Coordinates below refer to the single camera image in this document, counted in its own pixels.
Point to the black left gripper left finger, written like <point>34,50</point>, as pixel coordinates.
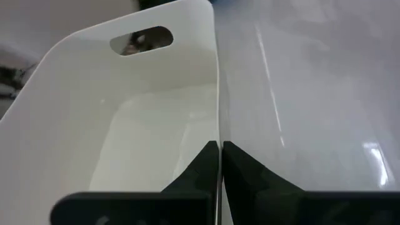
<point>140,209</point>

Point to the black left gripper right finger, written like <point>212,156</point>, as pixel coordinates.
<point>281,206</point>

